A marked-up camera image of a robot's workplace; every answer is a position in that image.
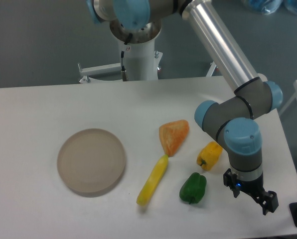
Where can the orange pumpkin slice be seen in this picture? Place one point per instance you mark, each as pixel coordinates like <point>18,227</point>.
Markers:
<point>172,135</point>

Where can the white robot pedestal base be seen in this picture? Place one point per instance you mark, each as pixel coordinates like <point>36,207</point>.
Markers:
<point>139,60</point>

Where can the yellow corn cob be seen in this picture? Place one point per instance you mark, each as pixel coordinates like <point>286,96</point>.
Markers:
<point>153,181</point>

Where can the blue plastic bags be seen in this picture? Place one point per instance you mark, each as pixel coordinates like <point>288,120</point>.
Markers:
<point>267,7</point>

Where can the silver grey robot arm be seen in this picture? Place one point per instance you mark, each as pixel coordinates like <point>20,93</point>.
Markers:
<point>232,123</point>

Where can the green bell pepper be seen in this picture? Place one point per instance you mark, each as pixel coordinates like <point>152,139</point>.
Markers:
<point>193,190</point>

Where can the yellow bell pepper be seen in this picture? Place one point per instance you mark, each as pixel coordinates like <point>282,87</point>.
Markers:
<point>209,156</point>

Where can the beige round plate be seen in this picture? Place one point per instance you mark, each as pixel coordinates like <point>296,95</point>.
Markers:
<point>91,162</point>

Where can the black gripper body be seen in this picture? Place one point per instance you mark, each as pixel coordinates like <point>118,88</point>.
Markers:
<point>251,183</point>

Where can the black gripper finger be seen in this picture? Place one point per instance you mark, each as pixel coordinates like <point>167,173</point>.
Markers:
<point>230,180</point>
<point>268,200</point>

